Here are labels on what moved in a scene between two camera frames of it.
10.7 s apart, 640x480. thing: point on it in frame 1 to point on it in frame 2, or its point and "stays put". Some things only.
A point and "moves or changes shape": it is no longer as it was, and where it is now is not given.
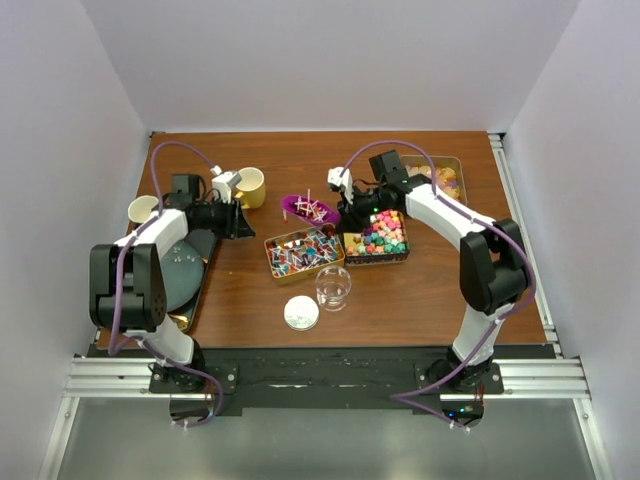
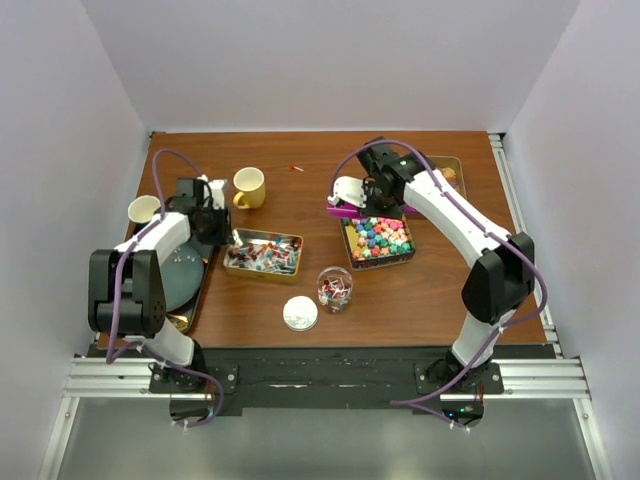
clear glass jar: [332, 286] stays put
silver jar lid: [301, 313] stays put
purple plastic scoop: [310, 210] moves or changes shape
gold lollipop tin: [298, 254] to [263, 255]
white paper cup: [139, 209] stays put
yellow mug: [253, 188] stays put
